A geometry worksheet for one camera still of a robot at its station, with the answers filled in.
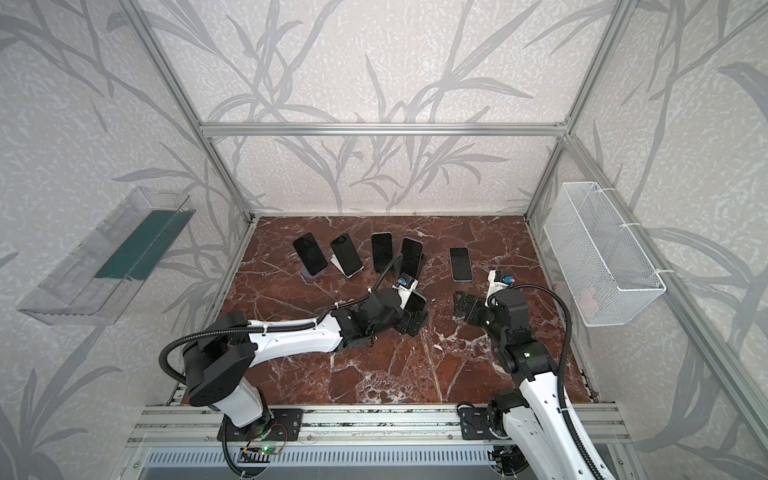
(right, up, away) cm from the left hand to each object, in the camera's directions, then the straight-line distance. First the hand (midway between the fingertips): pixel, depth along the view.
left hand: (420, 299), depth 83 cm
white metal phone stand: (-28, +8, +21) cm, 37 cm away
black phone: (-24, +12, +16) cm, 31 cm away
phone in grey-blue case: (-12, +13, +16) cm, 24 cm away
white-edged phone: (+16, +7, +23) cm, 29 cm away
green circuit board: (-37, -34, -12) cm, 52 cm away
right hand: (+13, +4, -4) cm, 14 cm away
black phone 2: (-1, -1, -1) cm, 2 cm away
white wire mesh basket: (+37, +9, -22) cm, 44 cm away
